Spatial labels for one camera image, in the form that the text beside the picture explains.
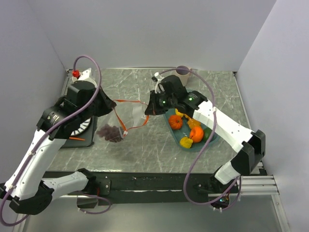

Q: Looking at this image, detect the white cup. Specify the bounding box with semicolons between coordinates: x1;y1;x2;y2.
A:
79;68;98;87

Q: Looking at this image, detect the yellow lemon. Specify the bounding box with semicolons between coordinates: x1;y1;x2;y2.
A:
179;137;193;149

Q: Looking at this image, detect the striped white plate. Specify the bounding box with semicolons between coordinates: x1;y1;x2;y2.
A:
71;118;91;136

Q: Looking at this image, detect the small orange pumpkin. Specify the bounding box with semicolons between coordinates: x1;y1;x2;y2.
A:
168;115;183;130

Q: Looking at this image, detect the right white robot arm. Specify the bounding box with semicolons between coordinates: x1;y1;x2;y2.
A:
145;72;266;192

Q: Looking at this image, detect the teal plastic tray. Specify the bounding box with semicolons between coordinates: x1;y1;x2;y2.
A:
163;89;221;153

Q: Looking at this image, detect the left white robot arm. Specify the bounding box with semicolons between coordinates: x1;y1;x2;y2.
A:
0;81;116;215

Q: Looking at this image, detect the beige mug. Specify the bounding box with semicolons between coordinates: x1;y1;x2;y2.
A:
175;65;192;87

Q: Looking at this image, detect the clear zip top bag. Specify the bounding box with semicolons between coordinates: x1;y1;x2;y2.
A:
95;99;149;142

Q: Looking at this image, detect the purple grape bunch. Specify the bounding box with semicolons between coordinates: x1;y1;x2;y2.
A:
96;124;123;143

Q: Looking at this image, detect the orange ginger root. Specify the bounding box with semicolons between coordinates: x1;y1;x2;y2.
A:
184;115;201;129

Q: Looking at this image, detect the orange plastic fork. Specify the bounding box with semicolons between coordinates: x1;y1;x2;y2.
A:
69;137;85;141

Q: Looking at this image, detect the orange tangerine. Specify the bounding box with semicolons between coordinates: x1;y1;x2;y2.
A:
189;127;204;143

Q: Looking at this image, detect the black tray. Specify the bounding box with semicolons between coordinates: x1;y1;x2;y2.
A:
61;116;98;149

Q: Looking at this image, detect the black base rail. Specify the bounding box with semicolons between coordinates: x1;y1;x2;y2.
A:
42;170;242;205

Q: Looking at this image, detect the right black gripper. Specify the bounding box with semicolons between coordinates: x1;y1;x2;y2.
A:
145;89;177;116

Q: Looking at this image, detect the green lime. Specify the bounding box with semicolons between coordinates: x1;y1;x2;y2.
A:
203;128;212;141

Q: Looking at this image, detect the yellow squash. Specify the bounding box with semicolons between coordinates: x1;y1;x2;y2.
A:
175;109;184;118

